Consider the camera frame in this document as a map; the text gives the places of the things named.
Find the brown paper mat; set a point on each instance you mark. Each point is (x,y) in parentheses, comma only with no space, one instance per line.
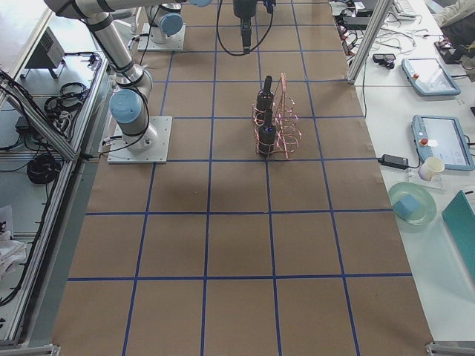
(222,252)

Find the near basket wine bottle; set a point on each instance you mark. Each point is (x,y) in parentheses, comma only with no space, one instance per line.
(266,134)

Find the grey control box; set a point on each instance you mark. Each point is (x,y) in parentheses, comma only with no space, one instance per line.
(48,54)

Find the green glass plate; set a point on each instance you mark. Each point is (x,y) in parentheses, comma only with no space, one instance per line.
(428,210)

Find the teal box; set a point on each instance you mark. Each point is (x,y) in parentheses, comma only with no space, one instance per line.
(459,218)

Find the blue foam cube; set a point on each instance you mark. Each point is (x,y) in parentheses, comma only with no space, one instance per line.
(405,205)

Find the black power adapter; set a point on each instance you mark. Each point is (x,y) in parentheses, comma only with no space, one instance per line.
(392,161)

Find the far blue teach pendant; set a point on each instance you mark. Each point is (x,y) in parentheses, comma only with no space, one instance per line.
(429,77)

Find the blue teach pendant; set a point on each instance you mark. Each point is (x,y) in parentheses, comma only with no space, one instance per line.
(429,77)
(442,137)

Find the white paper cup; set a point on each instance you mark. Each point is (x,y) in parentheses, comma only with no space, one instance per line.
(430,168)

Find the far basket wine bottle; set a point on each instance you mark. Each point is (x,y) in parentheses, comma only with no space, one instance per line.
(265,97)

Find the near blue teach pendant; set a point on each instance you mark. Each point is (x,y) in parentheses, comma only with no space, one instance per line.
(442,137)

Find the aluminium frame post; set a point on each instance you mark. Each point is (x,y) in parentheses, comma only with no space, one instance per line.
(373,28)

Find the copper wire wine basket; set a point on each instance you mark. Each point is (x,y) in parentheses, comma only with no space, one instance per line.
(287,138)

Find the basket wine bottle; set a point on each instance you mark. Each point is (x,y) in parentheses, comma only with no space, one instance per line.
(265,97)
(266,134)

